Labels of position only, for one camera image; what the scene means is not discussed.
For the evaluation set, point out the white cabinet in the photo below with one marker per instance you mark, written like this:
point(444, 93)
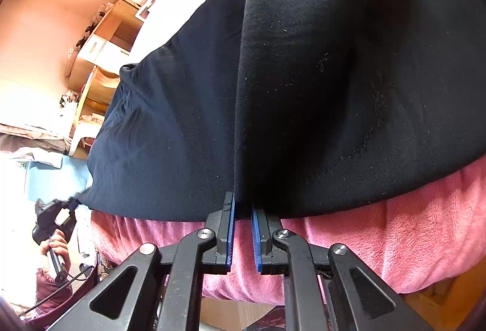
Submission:
point(100, 51)

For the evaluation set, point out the white plastic stool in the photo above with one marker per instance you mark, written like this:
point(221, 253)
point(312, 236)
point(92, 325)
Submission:
point(79, 137)

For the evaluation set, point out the person's left hand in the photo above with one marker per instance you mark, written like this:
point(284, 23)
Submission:
point(57, 246)

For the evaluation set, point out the blue floor mat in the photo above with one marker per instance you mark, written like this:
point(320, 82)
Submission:
point(53, 175)

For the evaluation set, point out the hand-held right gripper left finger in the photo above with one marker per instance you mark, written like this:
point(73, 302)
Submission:
point(229, 232)

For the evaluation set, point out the bed with magenta sheet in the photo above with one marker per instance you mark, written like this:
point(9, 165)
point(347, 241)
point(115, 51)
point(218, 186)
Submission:
point(379, 239)

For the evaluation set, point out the black pants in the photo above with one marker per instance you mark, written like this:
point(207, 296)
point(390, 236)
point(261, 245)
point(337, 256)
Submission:
point(303, 88)

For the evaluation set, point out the person's left forearm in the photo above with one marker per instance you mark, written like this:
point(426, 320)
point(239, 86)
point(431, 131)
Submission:
point(49, 293)

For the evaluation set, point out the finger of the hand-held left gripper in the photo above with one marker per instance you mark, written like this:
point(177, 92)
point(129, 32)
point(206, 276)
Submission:
point(73, 202)

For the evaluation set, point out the wooden bed frame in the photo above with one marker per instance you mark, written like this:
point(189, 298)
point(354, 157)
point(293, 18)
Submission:
point(448, 310)

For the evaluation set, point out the white nightstand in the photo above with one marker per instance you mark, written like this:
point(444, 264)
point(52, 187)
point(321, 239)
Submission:
point(146, 10)

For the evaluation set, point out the cardboard box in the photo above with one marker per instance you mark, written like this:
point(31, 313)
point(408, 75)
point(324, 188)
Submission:
point(227, 314)

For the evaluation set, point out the wooden desk shelf unit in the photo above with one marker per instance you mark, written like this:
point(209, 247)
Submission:
point(117, 23)

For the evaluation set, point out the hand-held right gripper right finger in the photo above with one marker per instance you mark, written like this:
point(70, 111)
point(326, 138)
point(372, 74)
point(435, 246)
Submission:
point(258, 239)

